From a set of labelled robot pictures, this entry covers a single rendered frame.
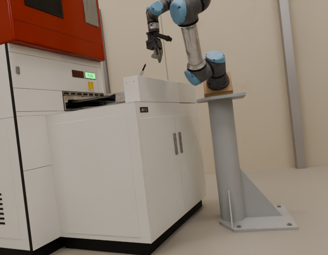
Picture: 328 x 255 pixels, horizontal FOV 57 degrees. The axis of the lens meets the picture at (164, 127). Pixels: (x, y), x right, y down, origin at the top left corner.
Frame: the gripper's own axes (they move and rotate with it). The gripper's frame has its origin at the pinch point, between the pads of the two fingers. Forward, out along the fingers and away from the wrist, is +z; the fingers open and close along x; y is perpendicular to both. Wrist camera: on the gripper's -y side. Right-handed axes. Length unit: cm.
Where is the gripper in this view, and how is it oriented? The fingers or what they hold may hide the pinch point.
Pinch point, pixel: (160, 60)
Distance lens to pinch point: 203.8
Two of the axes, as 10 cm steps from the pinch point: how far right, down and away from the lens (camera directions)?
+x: -4.3, 0.6, -9.0
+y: -9.0, 1.0, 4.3
